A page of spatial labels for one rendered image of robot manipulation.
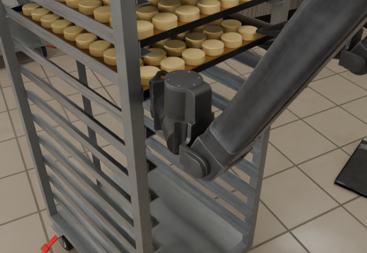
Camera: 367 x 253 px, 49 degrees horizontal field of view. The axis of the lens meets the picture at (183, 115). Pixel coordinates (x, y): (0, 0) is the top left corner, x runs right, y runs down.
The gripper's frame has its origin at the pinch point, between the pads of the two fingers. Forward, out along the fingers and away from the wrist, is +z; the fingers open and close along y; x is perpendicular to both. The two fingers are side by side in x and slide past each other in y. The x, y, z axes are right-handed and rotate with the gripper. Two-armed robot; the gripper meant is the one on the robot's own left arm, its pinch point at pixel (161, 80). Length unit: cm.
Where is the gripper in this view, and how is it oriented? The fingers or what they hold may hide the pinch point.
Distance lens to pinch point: 77.8
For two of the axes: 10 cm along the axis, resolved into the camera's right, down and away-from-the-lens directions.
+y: 0.0, -8.2, -5.7
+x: -9.7, 1.2, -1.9
